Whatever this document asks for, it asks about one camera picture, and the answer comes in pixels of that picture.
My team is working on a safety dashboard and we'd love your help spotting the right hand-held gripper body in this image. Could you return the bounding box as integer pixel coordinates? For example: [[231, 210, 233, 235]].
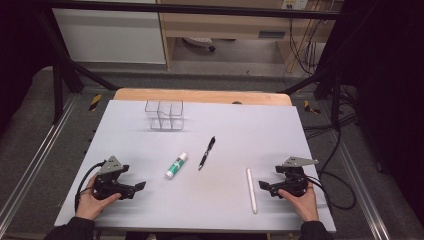
[[270, 156, 319, 198]]

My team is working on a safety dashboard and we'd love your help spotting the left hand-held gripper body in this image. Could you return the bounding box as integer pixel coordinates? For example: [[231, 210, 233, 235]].
[[92, 155, 133, 201]]

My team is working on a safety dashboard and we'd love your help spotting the white pen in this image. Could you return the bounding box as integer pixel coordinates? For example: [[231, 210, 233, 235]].
[[245, 168, 259, 215]]

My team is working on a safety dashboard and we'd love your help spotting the green and white glue stick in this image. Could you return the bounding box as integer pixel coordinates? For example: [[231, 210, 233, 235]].
[[165, 152, 189, 180]]

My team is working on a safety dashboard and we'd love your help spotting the clear plastic pen organizer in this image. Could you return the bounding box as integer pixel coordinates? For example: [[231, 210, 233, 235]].
[[144, 99, 185, 132]]

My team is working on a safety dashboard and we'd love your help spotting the black pen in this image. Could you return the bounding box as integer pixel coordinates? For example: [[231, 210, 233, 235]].
[[198, 135, 217, 171]]

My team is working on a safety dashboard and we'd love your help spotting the person's right hand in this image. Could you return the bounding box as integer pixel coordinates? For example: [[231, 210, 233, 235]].
[[277, 185, 320, 223]]

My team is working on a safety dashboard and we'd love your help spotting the person's left hand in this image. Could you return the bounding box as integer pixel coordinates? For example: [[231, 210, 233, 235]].
[[74, 174, 123, 222]]

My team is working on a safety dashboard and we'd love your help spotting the yellow and black tape strip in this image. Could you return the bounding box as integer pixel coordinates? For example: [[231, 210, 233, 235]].
[[303, 99, 322, 115], [88, 93, 103, 113]]

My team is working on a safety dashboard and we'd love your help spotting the dark curtain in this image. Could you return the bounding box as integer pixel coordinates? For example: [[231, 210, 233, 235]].
[[0, 0, 58, 134], [333, 0, 424, 228]]

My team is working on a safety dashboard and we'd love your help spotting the white cabinet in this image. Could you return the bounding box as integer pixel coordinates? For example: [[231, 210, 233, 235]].
[[51, 0, 167, 65]]

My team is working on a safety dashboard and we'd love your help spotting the office chair base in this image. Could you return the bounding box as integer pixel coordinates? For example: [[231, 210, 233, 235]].
[[182, 36, 217, 53]]

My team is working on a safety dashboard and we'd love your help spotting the light wooden desk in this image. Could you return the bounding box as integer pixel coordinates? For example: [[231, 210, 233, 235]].
[[156, 0, 344, 71]]

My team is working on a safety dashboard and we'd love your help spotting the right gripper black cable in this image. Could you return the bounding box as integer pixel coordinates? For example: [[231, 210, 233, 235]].
[[304, 175, 334, 214]]

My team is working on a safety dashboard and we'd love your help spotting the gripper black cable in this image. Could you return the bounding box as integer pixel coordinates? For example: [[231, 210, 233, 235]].
[[73, 160, 107, 213], [304, 175, 334, 214]]

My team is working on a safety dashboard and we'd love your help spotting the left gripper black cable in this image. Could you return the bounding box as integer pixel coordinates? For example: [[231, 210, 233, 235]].
[[73, 160, 107, 213]]

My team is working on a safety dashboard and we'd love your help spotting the thin black cable loop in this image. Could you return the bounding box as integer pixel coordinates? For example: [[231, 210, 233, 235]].
[[316, 123, 358, 212]]

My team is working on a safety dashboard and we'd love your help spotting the bundle of black cables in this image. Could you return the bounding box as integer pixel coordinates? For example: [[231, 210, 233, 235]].
[[301, 113, 358, 141]]

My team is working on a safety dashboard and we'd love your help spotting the aluminium rail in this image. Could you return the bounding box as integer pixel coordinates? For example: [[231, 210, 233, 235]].
[[336, 139, 391, 240], [0, 94, 79, 228]]

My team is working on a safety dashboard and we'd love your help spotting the black metal frame stand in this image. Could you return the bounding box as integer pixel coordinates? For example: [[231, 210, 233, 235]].
[[36, 9, 119, 126], [279, 0, 378, 133]]

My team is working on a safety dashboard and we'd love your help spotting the hanging cable bundle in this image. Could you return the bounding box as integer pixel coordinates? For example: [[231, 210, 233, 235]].
[[286, 9, 327, 76]]

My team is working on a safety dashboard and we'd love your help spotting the white wall socket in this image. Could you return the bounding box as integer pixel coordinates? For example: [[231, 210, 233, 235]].
[[281, 0, 309, 11]]

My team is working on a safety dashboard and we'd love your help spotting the black metal frame crossbar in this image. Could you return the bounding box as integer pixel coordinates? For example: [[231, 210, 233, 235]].
[[33, 0, 368, 21]]

